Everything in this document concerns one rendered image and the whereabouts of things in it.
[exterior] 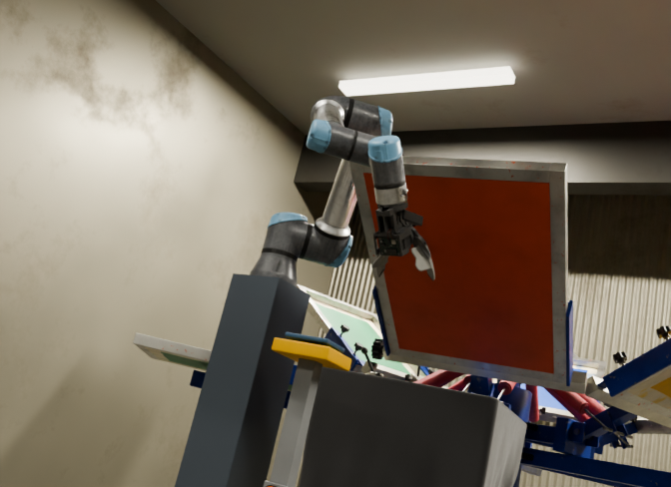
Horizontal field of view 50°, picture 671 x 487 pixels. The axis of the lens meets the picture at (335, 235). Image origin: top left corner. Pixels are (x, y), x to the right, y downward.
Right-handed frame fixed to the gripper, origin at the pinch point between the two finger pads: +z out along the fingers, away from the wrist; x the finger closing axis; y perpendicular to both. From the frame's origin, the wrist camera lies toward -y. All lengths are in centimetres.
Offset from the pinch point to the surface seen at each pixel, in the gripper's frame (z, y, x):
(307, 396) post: 8.5, 42.9, -2.6
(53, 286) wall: 57, -79, -271
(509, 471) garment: 54, -4, 20
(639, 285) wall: 159, -364, -17
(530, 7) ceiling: -49, -252, -45
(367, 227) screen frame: -2.1, -29.9, -27.9
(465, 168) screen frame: -20.3, -27.0, 6.4
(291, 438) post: 15, 49, -4
